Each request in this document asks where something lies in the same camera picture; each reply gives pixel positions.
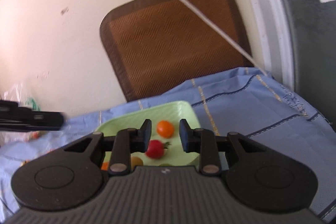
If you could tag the small yellow-brown fruit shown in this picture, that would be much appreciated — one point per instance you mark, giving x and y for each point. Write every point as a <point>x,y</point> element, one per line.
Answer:
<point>136,161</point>

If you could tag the white door frame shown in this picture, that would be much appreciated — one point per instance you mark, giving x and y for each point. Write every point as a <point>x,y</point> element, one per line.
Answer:
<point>275,39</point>

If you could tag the clear plastic bag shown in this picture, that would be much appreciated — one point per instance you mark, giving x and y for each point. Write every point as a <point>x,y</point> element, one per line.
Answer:
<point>20,93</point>

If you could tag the light green plastic basket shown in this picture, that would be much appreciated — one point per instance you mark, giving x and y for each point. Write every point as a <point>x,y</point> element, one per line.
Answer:
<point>172,112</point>

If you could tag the blue checked tablecloth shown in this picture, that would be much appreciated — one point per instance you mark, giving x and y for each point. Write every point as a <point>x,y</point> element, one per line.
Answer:
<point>242,100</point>

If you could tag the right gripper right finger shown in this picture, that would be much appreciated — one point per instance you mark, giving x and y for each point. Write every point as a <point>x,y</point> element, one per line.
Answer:
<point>204,143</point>

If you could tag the red cherry tomato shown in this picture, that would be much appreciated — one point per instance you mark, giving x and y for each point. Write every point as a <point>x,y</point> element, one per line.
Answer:
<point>156,149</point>

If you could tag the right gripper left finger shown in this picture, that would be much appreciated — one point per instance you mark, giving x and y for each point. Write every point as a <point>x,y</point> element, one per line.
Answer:
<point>126,142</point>

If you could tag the frosted glass door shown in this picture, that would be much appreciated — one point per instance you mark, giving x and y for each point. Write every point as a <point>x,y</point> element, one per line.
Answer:
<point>312,30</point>

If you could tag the orange fruit in bag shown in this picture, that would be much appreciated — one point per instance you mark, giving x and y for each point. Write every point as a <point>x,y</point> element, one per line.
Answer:
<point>35,135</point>

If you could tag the orange tangerine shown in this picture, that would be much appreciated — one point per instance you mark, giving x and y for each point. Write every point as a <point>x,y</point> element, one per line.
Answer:
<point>105,166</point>

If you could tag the small orange tomato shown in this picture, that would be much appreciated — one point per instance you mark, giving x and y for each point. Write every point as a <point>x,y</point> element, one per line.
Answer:
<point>165,129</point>

